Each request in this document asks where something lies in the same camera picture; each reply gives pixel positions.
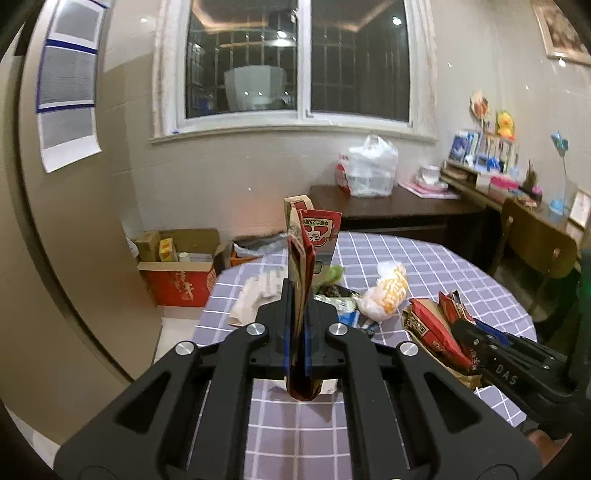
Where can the orange white plastic bag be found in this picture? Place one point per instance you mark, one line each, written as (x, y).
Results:
(380, 302)

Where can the red cardboard box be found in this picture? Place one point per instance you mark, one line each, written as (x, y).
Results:
(180, 266)

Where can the red snack packet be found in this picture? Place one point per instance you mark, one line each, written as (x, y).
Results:
(311, 238)

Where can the stacked white bowls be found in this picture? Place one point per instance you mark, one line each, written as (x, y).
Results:
(428, 177)

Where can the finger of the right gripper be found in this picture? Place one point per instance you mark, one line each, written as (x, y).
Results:
(500, 336)

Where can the purple checked tablecloth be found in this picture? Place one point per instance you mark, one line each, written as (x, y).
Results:
(287, 438)

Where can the blue white toothpaste box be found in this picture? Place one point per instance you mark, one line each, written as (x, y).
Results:
(357, 320)

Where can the red white wrapper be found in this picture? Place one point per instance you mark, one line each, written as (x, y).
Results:
(431, 323)

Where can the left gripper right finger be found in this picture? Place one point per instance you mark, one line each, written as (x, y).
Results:
(407, 417)

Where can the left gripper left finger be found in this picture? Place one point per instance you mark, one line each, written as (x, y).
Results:
(187, 417)

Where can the wooden chair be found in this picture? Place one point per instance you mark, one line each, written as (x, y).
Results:
(543, 247)

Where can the yellow duck toy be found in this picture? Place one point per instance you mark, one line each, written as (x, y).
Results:
(505, 125)

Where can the white plastic shopping bag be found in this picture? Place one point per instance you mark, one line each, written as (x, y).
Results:
(368, 170)

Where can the dark wooden side table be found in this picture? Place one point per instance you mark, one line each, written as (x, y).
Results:
(401, 214)

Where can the papers on refrigerator door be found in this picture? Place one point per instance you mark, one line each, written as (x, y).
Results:
(66, 85)

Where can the beige crumpled cloth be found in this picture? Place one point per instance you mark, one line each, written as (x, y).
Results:
(258, 291)

